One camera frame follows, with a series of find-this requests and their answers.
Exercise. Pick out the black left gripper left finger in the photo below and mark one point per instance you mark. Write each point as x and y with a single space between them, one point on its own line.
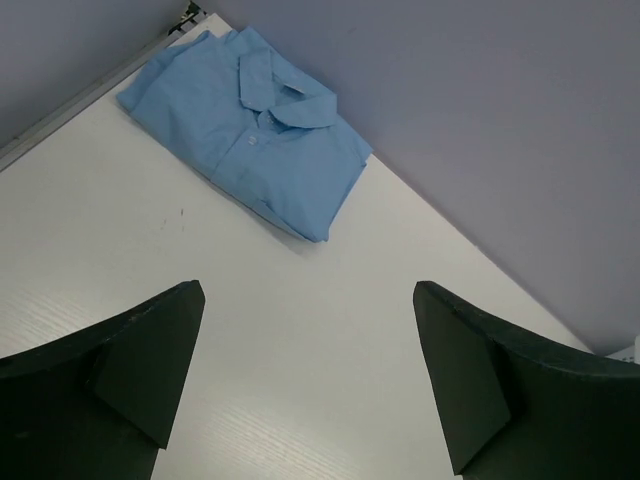
100 403

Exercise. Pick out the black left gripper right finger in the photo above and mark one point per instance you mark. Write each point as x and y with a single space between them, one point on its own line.
516 405

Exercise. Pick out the light blue folded shirt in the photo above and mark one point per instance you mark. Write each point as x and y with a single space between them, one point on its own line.
254 125

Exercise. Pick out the aluminium table edge rail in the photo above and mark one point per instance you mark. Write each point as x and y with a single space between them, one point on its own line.
58 57

